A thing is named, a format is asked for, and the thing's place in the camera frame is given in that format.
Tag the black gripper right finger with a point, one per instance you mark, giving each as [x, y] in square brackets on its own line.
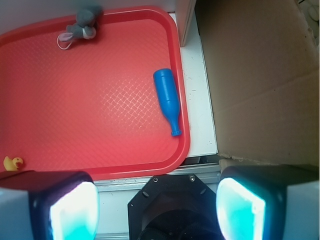
[269, 202]

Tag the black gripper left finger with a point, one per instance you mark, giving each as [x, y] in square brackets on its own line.
[48, 205]

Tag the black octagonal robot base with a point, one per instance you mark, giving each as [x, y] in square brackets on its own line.
[174, 207]

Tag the yellow rubber duck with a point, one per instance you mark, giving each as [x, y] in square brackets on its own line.
[13, 164]

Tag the red plastic tray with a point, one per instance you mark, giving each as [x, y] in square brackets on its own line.
[92, 107]

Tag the brown cardboard box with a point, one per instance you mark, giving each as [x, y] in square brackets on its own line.
[262, 66]

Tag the blue plastic bottle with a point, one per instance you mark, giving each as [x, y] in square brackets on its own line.
[168, 98]

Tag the grey plush rabbit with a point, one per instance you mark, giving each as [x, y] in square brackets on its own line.
[85, 27]

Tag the wooden board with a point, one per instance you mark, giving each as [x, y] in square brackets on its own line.
[184, 13]

